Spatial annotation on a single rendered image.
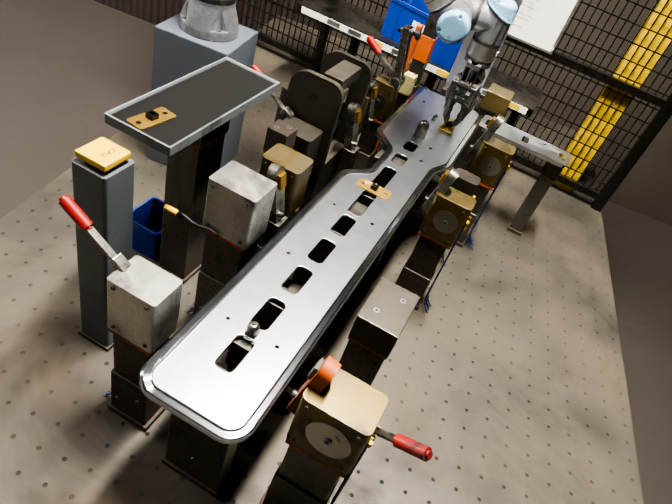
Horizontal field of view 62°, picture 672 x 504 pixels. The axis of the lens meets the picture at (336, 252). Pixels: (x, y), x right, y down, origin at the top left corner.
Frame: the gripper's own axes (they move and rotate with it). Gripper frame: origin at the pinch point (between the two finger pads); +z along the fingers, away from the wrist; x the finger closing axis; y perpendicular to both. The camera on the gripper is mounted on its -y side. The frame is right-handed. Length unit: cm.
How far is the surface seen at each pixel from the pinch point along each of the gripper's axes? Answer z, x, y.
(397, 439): -4, 23, 107
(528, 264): 32, 41, 0
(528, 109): -0.1, 18.1, -32.5
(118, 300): -1, -23, 109
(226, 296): 2, -12, 96
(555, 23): -22, 13, -55
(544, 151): 2.2, 28.1, -13.4
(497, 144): -2.4, 14.9, 6.1
